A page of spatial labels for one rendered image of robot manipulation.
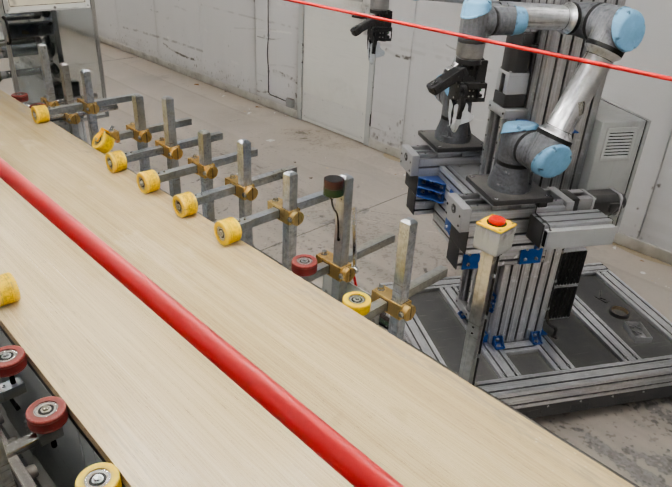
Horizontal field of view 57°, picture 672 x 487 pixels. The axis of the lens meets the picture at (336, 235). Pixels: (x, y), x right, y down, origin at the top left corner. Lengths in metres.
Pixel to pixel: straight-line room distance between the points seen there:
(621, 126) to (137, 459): 1.95
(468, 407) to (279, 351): 0.47
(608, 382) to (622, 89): 2.01
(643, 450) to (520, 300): 0.76
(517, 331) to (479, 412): 1.39
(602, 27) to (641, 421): 1.70
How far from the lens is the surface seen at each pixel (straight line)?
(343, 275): 1.93
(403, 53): 5.08
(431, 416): 1.41
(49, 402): 1.50
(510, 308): 2.71
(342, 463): 0.17
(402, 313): 1.80
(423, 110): 5.02
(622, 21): 2.02
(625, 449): 2.86
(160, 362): 1.54
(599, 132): 2.45
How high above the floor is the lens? 1.88
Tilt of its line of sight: 28 degrees down
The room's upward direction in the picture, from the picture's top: 3 degrees clockwise
